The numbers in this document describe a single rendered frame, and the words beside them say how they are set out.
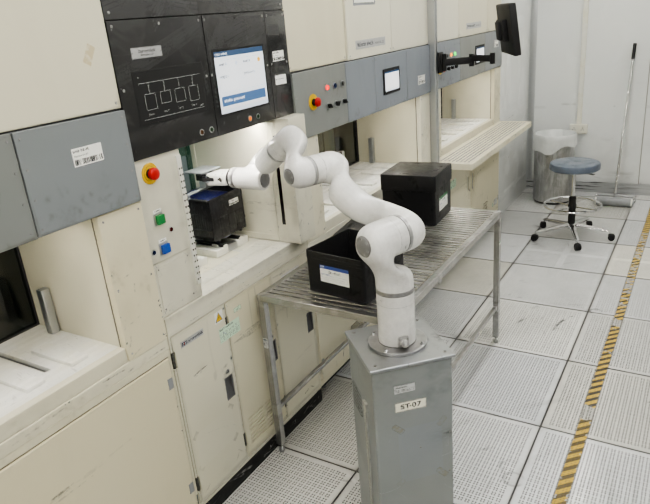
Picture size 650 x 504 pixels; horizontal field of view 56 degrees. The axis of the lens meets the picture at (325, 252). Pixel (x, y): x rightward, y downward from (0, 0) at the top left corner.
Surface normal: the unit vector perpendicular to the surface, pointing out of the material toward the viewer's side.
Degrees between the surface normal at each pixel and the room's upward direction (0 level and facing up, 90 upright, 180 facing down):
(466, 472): 0
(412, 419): 90
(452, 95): 90
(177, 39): 90
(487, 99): 90
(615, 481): 0
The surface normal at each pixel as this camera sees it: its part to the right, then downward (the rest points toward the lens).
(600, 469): -0.08, -0.93
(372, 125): -0.51, 0.35
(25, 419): 0.86, 0.11
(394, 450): 0.25, 0.33
